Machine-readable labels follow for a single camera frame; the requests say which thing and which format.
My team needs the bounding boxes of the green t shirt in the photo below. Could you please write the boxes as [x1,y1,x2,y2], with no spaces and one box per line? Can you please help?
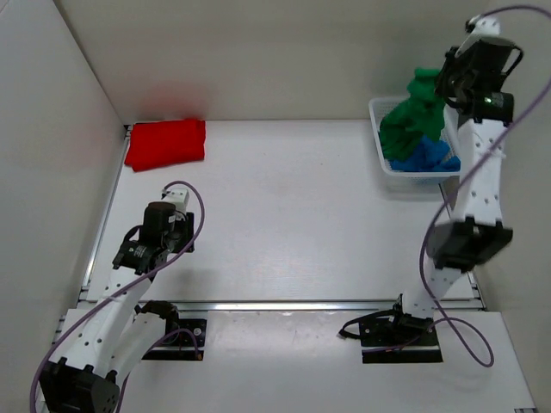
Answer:
[379,68,445,161]

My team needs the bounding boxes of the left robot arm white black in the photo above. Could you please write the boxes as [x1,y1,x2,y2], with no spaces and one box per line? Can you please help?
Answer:
[38,191,202,412]

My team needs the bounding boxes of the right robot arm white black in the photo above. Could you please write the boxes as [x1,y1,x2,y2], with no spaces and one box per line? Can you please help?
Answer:
[386,34,523,345]

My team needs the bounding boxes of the blue t shirt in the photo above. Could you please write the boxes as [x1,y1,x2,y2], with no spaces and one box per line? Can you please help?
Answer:
[390,136,461,173]

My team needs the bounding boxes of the folded red t shirt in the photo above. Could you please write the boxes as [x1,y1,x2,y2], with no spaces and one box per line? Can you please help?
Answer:
[124,119,206,172]

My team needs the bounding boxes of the white plastic basket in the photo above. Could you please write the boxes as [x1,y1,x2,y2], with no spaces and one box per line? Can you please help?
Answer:
[368,96,461,190]

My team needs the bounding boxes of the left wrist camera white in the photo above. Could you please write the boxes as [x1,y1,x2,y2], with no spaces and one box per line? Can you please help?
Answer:
[161,188,189,213]

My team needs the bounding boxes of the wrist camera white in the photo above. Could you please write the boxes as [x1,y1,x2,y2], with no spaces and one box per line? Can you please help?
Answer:
[465,15,501,42]
[161,188,189,213]

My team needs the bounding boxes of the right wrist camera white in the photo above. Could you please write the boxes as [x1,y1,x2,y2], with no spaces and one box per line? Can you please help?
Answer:
[465,15,501,42]

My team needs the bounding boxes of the aluminium rail left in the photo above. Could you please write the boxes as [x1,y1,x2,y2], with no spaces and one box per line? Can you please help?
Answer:
[77,124,133,301]

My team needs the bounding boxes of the aluminium rail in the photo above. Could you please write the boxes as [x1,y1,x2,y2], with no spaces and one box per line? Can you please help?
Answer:
[77,299,485,312]
[77,124,133,301]

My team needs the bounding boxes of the aluminium rail front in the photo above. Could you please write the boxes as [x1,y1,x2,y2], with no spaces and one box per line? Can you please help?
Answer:
[77,299,485,312]

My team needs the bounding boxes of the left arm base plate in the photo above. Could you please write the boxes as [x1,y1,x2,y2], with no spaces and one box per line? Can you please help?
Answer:
[142,318,207,361]

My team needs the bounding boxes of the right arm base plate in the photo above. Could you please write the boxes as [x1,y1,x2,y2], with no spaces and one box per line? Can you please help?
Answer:
[338,302,443,365]

